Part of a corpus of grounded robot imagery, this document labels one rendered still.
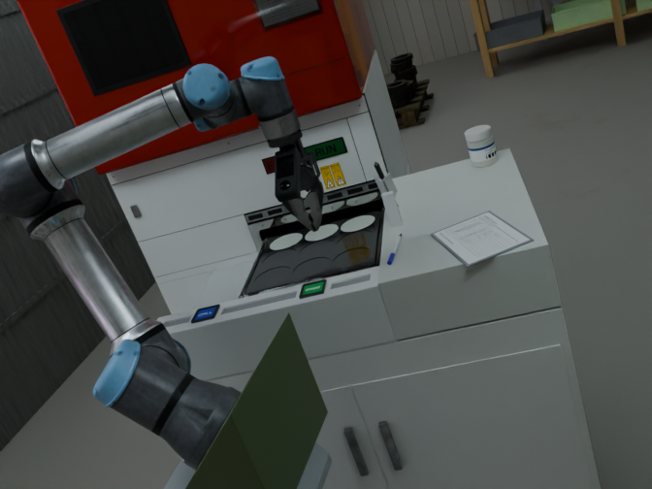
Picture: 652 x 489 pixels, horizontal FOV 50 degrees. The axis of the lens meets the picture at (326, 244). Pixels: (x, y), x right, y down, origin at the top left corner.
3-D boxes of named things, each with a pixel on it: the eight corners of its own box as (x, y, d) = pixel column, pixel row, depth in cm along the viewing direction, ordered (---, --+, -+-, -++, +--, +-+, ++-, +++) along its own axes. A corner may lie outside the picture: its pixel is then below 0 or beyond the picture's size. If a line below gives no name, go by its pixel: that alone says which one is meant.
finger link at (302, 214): (318, 221, 153) (305, 183, 149) (314, 233, 147) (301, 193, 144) (305, 225, 153) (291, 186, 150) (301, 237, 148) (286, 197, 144)
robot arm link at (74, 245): (138, 423, 129) (-25, 177, 130) (157, 406, 144) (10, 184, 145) (193, 386, 130) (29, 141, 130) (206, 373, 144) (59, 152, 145)
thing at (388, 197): (389, 218, 176) (374, 170, 171) (405, 214, 175) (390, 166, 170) (388, 228, 171) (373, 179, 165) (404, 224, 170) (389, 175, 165)
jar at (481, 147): (471, 161, 194) (463, 129, 191) (497, 154, 193) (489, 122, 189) (472, 170, 188) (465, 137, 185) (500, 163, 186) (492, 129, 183)
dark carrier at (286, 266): (270, 239, 210) (269, 237, 210) (380, 211, 202) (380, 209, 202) (245, 295, 179) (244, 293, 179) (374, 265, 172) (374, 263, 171)
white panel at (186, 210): (159, 280, 229) (107, 168, 214) (403, 220, 210) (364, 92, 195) (156, 285, 226) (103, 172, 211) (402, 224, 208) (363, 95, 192)
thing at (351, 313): (179, 365, 173) (157, 317, 168) (397, 317, 161) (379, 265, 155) (168, 388, 165) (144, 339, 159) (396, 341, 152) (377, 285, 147)
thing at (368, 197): (259, 250, 218) (248, 223, 214) (397, 215, 208) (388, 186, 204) (257, 252, 216) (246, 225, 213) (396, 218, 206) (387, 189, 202)
